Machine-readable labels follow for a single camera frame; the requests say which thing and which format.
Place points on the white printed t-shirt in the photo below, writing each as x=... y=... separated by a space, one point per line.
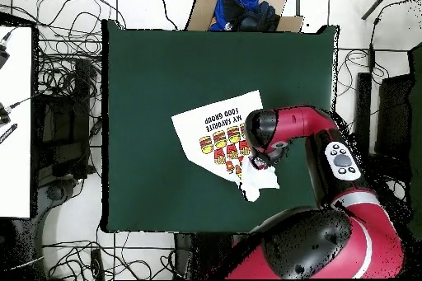
x=197 y=129

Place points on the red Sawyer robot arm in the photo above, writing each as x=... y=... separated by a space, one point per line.
x=296 y=122

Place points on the dark green table cloth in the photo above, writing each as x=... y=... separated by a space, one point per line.
x=165 y=63

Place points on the black metal stand base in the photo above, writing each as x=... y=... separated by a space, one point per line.
x=395 y=113
x=80 y=96

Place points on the dark navy garment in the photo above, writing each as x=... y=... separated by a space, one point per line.
x=260 y=17

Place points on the brown cardboard box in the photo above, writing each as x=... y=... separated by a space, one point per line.
x=201 y=14

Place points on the black power strip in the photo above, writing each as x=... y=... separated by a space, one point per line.
x=97 y=263

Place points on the white side table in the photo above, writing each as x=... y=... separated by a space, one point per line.
x=16 y=162

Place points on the black label strip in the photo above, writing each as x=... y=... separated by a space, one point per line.
x=8 y=133

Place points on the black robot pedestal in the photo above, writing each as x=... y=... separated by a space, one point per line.
x=184 y=254

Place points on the grey pedestal leg with caster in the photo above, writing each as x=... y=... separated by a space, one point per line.
x=54 y=192

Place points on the black camera device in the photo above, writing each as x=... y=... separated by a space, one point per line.
x=2 y=57
x=3 y=116

